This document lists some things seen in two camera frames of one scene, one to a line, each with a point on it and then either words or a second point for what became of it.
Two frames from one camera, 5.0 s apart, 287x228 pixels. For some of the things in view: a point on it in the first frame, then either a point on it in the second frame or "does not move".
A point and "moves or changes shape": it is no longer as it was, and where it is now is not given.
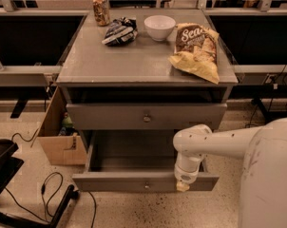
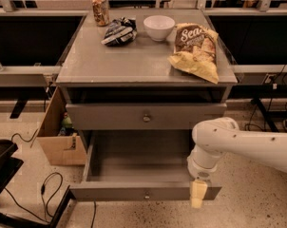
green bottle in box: x=66 y=123 does not move
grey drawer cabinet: x=147 y=68 does not move
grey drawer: x=136 y=161 moves or changes shape
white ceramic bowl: x=160 y=27 does not move
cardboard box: x=60 y=149 does not move
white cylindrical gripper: x=184 y=176 -> x=199 y=171
